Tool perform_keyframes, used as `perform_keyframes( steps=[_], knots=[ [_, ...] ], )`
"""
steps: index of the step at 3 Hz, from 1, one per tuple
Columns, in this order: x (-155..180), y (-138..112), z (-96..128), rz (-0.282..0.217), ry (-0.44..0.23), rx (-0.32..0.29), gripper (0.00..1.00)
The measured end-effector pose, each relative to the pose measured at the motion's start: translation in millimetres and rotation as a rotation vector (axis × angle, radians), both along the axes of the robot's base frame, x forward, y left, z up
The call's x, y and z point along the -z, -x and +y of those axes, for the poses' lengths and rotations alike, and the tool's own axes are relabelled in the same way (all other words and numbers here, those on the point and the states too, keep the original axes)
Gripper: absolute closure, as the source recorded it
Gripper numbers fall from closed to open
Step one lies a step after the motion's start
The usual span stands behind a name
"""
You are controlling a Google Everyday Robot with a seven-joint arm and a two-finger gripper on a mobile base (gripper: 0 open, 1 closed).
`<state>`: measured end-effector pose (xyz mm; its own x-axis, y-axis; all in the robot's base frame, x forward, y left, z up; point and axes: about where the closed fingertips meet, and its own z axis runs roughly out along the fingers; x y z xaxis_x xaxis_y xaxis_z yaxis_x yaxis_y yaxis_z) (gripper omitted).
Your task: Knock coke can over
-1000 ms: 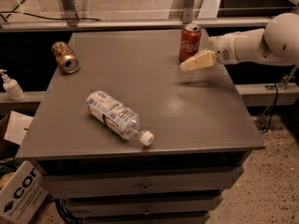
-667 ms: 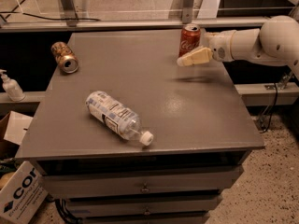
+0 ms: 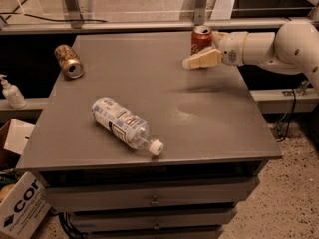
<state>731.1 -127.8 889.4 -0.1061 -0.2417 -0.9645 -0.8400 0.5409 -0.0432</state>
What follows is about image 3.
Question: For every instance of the grey drawer cabinet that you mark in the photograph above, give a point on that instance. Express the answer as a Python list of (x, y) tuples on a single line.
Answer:
[(215, 142)]

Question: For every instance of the clear plastic water bottle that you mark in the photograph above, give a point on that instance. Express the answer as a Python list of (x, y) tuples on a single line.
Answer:
[(134, 131)]

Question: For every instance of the gold soda can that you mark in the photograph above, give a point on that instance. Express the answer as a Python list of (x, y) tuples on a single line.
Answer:
[(70, 63)]

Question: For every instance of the grey metal post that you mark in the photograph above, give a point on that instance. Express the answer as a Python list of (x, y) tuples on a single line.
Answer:
[(199, 12), (74, 13)]

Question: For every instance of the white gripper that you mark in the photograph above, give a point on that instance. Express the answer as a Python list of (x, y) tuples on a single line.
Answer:
[(231, 48)]

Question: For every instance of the right grey metal post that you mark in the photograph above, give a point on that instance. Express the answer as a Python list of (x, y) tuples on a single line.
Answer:
[(199, 12)]

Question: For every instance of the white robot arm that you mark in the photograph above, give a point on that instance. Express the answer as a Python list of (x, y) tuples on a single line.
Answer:
[(292, 50)]

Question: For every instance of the white pump dispenser bottle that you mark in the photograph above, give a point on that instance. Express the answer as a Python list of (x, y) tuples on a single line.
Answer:
[(12, 94)]

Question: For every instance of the open brown cardboard box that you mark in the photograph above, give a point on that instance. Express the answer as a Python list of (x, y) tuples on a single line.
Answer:
[(14, 135)]

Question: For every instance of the red coke can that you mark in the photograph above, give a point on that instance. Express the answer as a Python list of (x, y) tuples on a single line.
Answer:
[(201, 37)]

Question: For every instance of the white printed cardboard box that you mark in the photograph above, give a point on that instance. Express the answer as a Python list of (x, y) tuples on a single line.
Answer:
[(23, 209)]

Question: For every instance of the left grey metal post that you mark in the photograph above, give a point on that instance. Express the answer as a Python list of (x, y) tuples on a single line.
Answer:
[(74, 13)]

